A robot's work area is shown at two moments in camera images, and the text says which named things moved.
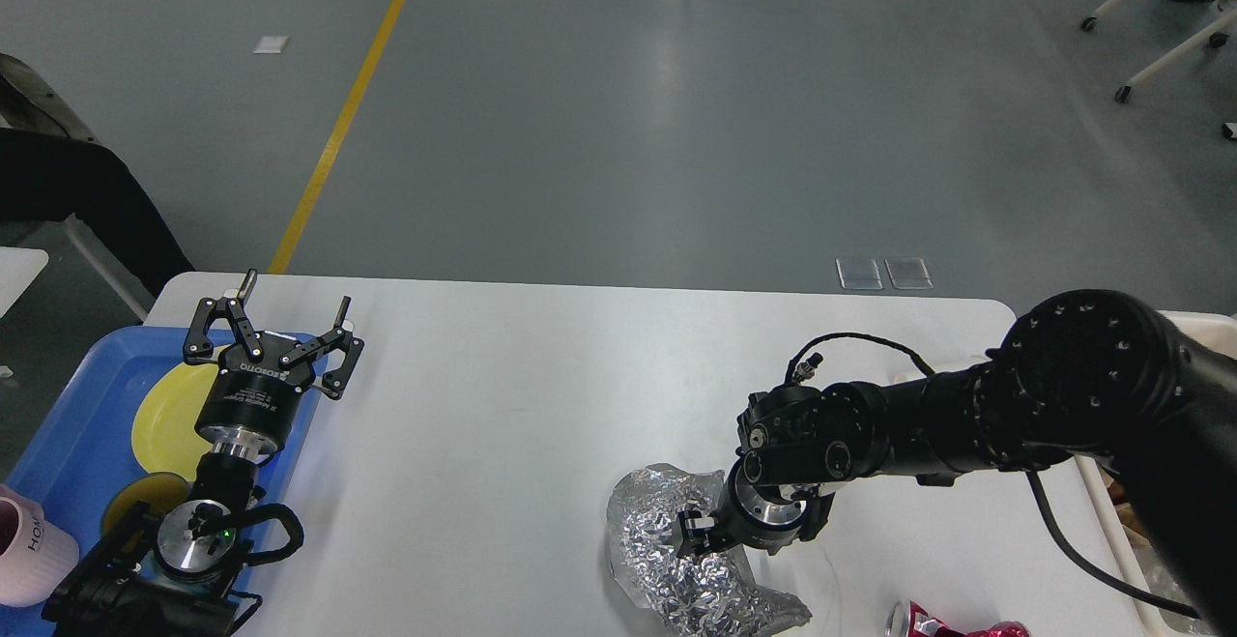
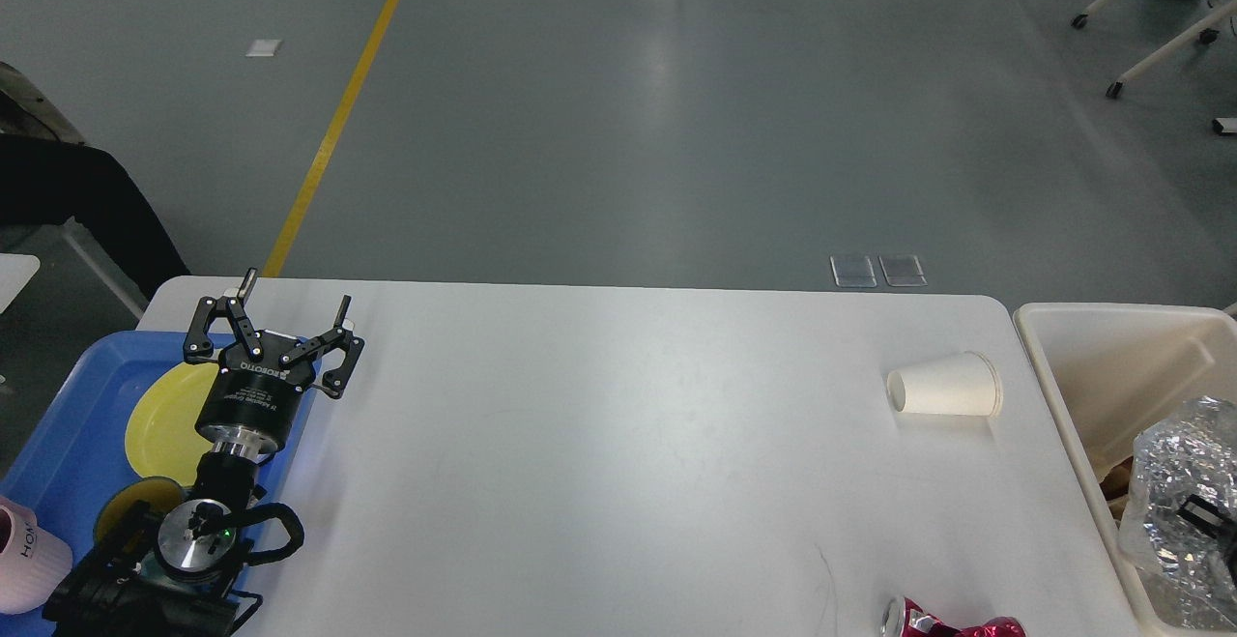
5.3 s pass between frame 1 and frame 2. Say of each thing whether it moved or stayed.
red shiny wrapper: stayed
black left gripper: stayed
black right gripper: moved
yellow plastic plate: stayed
